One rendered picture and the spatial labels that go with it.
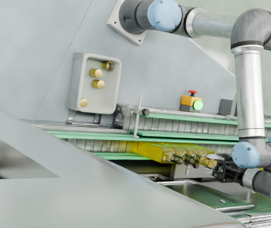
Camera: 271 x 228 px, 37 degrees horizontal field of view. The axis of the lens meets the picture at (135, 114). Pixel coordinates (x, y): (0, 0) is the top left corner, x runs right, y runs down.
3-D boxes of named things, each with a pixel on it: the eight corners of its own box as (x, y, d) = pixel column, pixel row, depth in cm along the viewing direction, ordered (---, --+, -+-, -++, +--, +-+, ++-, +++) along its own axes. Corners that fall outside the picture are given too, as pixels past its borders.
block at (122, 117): (112, 126, 168) (121, 129, 162) (115, 103, 167) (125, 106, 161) (119, 126, 170) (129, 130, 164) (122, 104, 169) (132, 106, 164)
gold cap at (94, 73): (89, 67, 163) (95, 68, 159) (97, 68, 165) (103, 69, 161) (88, 76, 163) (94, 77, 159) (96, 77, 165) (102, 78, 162)
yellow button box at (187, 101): (178, 109, 197) (189, 111, 191) (181, 93, 196) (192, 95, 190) (189, 110, 201) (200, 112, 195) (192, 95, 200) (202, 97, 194)
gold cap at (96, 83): (92, 78, 164) (97, 79, 160) (99, 79, 166) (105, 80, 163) (91, 87, 164) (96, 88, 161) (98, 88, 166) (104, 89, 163)
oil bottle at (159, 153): (131, 152, 167) (164, 165, 150) (133, 138, 167) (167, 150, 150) (142, 151, 171) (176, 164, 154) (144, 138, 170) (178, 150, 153)
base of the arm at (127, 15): (129, -11, 166) (143, -13, 158) (154, 10, 175) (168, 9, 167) (112, 21, 164) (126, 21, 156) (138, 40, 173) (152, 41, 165)
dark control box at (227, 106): (217, 113, 213) (230, 116, 206) (220, 98, 212) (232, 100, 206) (228, 114, 218) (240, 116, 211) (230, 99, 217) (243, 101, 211)
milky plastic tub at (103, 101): (66, 108, 161) (77, 111, 154) (74, 51, 159) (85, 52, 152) (103, 111, 172) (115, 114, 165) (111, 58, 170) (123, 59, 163)
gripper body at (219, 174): (213, 157, 141) (240, 166, 132) (229, 157, 147) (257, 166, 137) (209, 178, 142) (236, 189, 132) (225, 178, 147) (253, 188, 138)
